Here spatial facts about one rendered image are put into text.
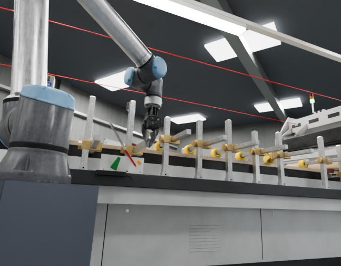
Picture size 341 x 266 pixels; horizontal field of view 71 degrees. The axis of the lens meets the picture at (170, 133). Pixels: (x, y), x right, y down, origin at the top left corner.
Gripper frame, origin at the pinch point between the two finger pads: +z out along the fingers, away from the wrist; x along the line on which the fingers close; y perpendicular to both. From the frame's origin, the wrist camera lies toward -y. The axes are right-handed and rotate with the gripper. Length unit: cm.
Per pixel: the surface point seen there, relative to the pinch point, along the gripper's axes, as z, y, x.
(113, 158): 4.3, -28.9, -13.1
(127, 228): 47, -51, 4
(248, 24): -159, -61, 120
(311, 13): -253, -94, 269
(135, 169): 9.7, -28.9, 0.8
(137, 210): 35, -51, 10
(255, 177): 8, -31, 94
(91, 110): -23.4, -29.6, -28.9
